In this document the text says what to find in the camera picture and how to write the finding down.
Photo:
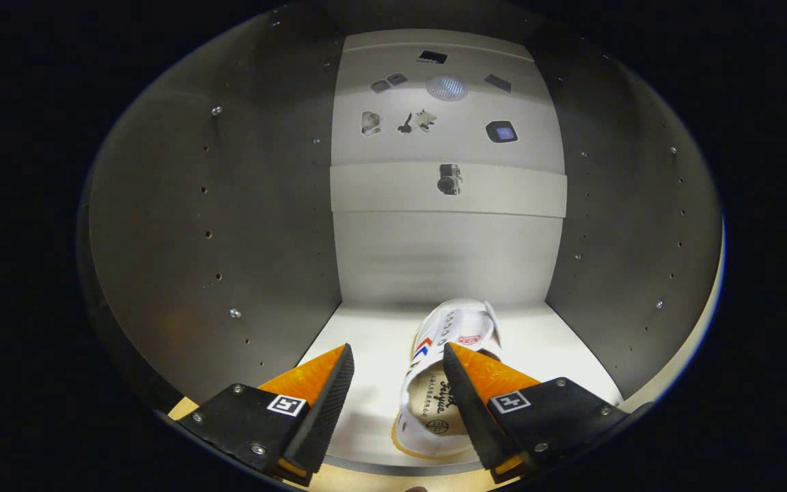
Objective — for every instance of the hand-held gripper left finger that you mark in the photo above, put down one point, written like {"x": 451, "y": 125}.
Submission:
{"x": 328, "y": 410}

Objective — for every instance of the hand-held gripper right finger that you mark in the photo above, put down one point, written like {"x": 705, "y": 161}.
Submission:
{"x": 468, "y": 403}

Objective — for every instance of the grey shoe cabinet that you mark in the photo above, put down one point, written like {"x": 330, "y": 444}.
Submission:
{"x": 229, "y": 205}

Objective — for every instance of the white canvas shoe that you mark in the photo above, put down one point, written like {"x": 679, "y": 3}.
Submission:
{"x": 448, "y": 328}

